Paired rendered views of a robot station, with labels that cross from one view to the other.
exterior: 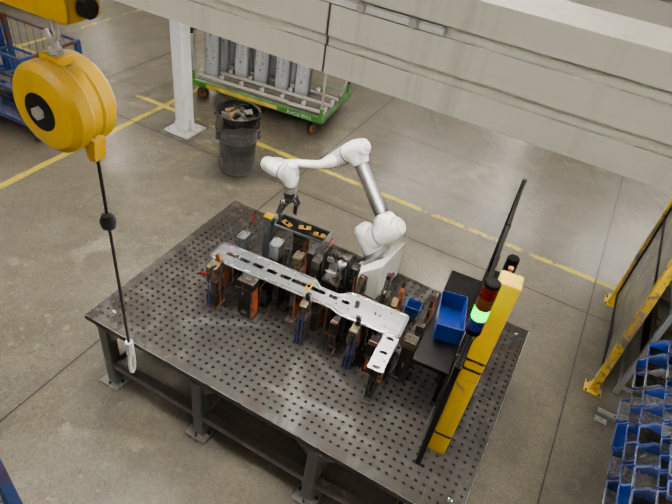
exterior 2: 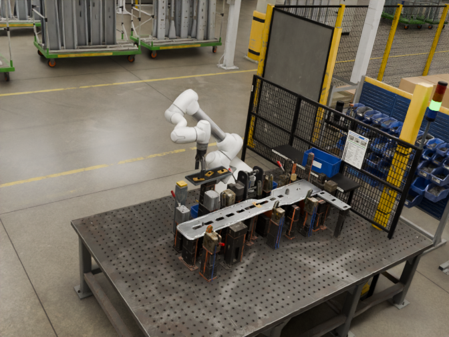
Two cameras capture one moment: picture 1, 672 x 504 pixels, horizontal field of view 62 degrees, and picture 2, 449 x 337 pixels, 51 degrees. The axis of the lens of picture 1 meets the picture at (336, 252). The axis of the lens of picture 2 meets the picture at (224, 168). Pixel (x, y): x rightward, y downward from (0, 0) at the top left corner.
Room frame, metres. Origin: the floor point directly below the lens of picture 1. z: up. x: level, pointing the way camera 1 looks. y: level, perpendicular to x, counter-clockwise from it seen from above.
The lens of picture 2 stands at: (1.38, 3.03, 2.95)
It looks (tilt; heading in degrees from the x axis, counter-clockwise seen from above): 28 degrees down; 299
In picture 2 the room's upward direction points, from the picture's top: 7 degrees clockwise
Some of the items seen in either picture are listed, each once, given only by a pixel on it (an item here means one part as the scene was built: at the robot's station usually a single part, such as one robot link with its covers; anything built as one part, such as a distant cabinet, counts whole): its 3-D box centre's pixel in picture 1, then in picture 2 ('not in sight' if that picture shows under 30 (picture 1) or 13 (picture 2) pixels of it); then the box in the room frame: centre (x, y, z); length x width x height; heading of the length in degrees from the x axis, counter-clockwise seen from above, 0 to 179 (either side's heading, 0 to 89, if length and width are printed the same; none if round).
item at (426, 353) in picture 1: (450, 318); (313, 166); (2.54, -0.78, 1.02); 0.90 x 0.22 x 0.03; 162
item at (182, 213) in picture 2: (243, 254); (181, 229); (2.97, 0.65, 0.88); 0.11 x 0.10 x 0.36; 162
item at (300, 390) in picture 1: (317, 325); (259, 234); (2.60, 0.04, 0.68); 2.56 x 1.61 x 0.04; 68
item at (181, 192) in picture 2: (267, 241); (179, 210); (3.10, 0.50, 0.92); 0.08 x 0.08 x 0.44; 72
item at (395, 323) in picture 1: (305, 286); (255, 206); (2.63, 0.16, 1.00); 1.38 x 0.22 x 0.02; 72
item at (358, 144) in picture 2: not in sight; (355, 149); (2.21, -0.80, 1.30); 0.23 x 0.02 x 0.31; 162
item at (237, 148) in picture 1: (237, 140); not in sight; (5.40, 1.26, 0.36); 0.54 x 0.50 x 0.73; 158
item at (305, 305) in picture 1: (303, 320); (275, 227); (2.44, 0.13, 0.87); 0.12 x 0.09 x 0.35; 162
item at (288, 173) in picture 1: (289, 173); (202, 131); (3.05, 0.37, 1.56); 0.13 x 0.11 x 0.16; 61
